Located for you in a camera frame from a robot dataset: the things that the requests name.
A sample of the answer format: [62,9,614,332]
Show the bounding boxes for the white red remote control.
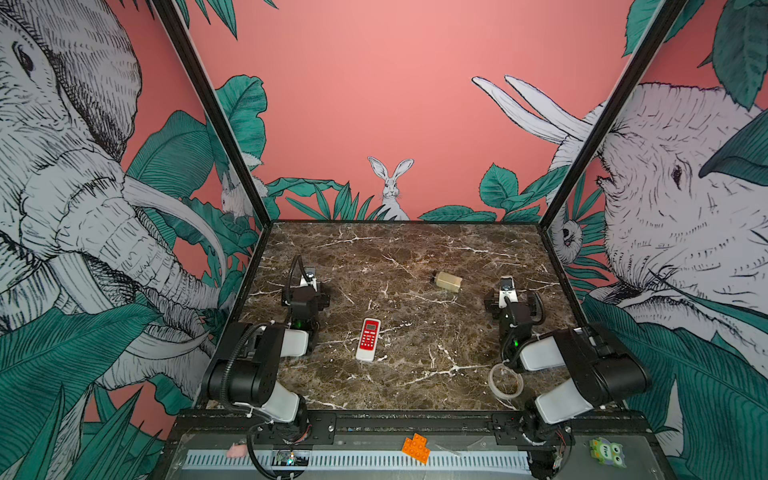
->
[355,318,381,362]

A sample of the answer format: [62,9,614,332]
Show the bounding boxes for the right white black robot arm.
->
[483,286,652,479]

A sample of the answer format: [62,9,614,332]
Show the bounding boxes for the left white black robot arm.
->
[201,254,330,479]

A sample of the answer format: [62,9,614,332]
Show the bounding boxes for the clear tape roll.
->
[487,363,525,402]

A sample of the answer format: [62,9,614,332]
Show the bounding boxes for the small green circuit board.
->
[272,450,310,469]

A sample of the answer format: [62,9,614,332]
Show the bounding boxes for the orange toy brick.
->
[401,433,431,465]

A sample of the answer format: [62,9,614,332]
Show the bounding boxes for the green owl toy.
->
[589,437,626,468]

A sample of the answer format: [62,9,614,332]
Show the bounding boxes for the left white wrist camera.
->
[299,267,318,291]

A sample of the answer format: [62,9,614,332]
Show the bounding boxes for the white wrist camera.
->
[299,267,318,291]
[498,276,519,309]

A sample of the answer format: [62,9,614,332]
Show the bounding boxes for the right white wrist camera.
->
[498,276,519,309]

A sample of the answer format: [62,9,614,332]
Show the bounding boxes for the black front mounting rail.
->
[168,410,652,448]

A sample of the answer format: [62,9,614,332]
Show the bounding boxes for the white slotted cable duct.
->
[181,449,532,472]

